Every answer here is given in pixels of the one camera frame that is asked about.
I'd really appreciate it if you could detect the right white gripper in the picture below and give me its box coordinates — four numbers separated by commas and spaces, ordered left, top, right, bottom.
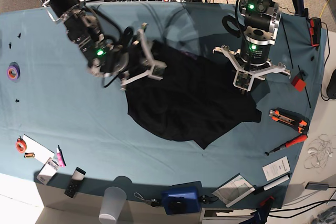
121, 23, 167, 90

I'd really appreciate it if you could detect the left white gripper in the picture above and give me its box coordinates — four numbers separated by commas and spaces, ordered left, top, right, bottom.
213, 45, 291, 93

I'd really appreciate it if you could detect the black t-shirt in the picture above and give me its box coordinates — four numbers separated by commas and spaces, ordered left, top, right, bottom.
125, 41, 262, 148

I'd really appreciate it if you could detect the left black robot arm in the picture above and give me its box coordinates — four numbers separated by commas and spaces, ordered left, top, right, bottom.
213, 0, 291, 93

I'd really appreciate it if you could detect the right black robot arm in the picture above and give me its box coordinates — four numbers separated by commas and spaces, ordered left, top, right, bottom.
40, 0, 167, 89

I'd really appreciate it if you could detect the red cube block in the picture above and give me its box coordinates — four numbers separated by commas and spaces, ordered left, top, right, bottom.
291, 75, 305, 92

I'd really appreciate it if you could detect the thin black rod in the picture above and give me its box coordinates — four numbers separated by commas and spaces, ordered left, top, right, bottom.
298, 65, 311, 108

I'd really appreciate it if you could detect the orange black utility knife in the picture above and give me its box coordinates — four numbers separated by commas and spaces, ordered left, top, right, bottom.
269, 108, 309, 134

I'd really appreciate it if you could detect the orange black screwdriver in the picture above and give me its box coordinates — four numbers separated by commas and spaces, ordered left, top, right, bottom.
265, 134, 308, 156

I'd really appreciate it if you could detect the red black power tool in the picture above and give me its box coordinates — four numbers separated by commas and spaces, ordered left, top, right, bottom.
309, 18, 322, 47

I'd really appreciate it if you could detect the white printed card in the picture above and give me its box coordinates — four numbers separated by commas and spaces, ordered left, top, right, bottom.
262, 156, 290, 181

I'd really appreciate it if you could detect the black white marker pen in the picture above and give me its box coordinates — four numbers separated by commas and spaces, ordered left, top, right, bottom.
254, 173, 291, 195

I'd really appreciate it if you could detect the folded map booklet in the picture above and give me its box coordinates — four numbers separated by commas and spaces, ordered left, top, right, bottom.
212, 174, 255, 208

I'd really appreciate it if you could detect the teal table cloth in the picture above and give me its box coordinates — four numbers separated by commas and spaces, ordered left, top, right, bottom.
1, 8, 328, 200

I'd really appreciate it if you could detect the black white remote control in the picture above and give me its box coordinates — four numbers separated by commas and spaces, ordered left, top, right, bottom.
65, 167, 86, 198

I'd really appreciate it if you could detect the pink glue tube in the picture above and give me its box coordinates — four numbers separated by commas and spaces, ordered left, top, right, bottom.
56, 145, 66, 168

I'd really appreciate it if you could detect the metal carabiner keyring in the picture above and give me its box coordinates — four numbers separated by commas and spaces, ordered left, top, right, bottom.
134, 192, 162, 207

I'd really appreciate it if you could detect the translucent plastic cup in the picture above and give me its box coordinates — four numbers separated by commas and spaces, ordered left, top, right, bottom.
99, 187, 127, 224

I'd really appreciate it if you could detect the purple tape roll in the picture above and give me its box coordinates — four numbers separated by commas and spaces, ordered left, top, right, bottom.
7, 62, 20, 81

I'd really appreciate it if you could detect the white paper sheet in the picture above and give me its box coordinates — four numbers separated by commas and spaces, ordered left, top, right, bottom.
23, 134, 55, 164

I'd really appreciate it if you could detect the white packaged card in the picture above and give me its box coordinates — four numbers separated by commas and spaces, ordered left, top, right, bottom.
36, 158, 59, 185

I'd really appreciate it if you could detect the small brass battery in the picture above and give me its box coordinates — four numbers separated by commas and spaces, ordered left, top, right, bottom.
24, 153, 35, 158

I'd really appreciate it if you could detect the orange tape roll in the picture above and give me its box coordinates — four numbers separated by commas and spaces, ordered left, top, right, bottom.
15, 137, 27, 153

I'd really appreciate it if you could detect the white cable bundle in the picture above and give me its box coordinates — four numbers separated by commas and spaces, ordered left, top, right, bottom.
303, 133, 336, 171

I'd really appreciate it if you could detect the blue camera box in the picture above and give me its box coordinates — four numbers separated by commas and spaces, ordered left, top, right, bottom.
161, 186, 201, 215

